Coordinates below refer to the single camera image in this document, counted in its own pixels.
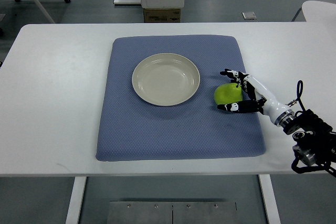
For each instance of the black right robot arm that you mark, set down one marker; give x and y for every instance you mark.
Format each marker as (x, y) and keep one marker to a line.
(315, 139)

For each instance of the silver metal floor rail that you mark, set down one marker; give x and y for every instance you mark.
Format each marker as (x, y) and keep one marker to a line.
(127, 2)

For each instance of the white right table leg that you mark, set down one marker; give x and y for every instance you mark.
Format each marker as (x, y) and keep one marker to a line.
(269, 199)

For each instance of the grey floor outlet plate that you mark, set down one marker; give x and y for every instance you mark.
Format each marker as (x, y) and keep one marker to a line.
(249, 16)

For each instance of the white round side table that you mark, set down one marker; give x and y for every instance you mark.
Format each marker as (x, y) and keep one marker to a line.
(317, 11)

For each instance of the white table leg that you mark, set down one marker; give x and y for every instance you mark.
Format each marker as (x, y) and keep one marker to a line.
(74, 209)
(269, 199)

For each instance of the white left table leg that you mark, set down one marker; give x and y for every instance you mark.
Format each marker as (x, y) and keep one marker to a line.
(74, 209)

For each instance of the green pear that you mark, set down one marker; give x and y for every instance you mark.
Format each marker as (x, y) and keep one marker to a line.
(228, 93)

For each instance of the cream round plate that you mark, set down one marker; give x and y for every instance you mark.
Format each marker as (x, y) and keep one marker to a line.
(165, 79)

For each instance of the brown cardboard box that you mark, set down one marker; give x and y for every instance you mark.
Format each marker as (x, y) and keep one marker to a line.
(172, 15)

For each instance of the blue textured mat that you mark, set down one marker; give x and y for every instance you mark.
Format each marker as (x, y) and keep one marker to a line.
(132, 129)

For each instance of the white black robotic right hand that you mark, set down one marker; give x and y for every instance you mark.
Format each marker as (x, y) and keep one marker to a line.
(260, 98)

